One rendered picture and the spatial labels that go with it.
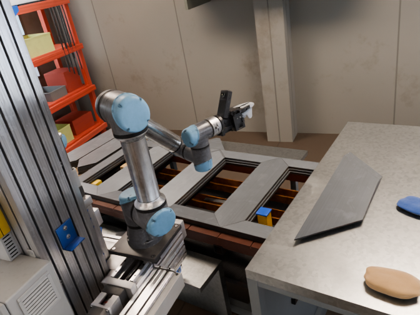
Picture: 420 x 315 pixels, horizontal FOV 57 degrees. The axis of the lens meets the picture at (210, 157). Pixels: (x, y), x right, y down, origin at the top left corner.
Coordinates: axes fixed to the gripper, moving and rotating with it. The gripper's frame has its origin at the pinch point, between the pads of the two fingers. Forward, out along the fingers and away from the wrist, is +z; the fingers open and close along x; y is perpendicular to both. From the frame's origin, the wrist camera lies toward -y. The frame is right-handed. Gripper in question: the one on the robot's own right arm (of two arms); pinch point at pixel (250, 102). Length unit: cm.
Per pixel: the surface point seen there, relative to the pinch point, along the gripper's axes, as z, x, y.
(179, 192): -11, -64, 52
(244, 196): 8, -30, 56
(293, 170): 47, -29, 59
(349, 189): 16, 30, 43
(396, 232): 5, 56, 49
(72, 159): -33, -173, 37
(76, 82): 66, -398, 2
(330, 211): -1, 33, 43
